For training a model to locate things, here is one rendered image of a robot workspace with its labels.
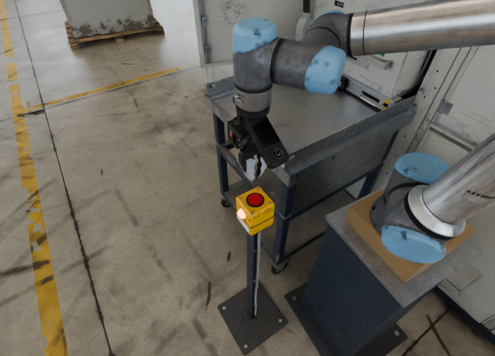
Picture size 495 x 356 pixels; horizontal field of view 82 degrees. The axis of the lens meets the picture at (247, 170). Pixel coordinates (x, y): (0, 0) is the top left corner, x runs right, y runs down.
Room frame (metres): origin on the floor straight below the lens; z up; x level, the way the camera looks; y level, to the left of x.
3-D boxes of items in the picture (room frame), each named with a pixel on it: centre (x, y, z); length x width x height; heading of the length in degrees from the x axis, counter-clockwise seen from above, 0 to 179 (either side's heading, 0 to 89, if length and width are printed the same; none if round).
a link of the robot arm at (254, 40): (0.51, -0.01, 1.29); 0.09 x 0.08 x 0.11; 65
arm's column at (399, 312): (0.49, -0.47, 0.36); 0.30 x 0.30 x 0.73; 28
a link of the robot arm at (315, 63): (0.48, -0.11, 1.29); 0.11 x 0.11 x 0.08; 65
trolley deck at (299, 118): (1.10, -0.26, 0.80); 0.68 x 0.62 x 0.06; 123
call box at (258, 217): (0.49, -0.02, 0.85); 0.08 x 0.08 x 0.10; 33
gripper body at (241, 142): (0.52, -0.01, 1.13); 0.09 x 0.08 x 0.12; 33
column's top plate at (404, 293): (0.49, -0.47, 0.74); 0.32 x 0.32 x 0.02; 28
